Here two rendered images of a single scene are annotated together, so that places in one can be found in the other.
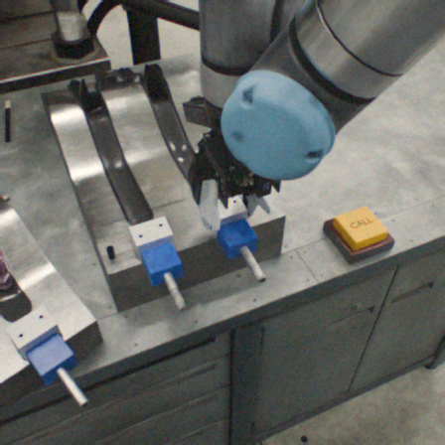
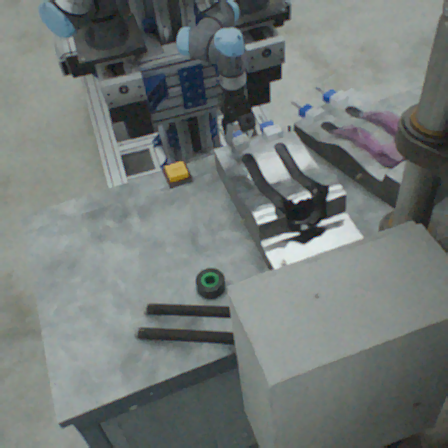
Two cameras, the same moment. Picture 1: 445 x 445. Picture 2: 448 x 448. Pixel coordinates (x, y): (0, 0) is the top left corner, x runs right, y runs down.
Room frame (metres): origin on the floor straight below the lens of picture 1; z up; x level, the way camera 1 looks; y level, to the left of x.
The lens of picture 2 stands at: (1.85, 0.14, 2.15)
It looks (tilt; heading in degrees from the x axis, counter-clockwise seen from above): 50 degrees down; 190
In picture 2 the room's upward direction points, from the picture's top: 8 degrees counter-clockwise
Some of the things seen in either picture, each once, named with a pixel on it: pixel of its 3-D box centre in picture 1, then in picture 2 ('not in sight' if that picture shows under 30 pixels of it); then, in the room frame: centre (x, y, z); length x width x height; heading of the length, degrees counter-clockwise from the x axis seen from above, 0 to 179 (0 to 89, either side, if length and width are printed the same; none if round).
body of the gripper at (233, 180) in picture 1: (238, 142); (233, 98); (0.47, -0.02, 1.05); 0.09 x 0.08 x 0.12; 24
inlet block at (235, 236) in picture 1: (239, 243); (235, 137); (0.45, -0.02, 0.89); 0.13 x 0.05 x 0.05; 24
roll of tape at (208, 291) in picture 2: not in sight; (210, 283); (0.96, -0.07, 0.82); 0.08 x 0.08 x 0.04
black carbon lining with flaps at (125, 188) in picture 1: (138, 131); (285, 178); (0.66, 0.13, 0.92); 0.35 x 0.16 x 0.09; 24
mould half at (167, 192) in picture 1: (145, 148); (284, 194); (0.68, 0.13, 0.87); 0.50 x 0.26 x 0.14; 24
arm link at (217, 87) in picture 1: (239, 75); (231, 77); (0.47, -0.02, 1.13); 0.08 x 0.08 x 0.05
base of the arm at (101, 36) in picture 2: not in sight; (103, 22); (0.11, -0.46, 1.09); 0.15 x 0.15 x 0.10
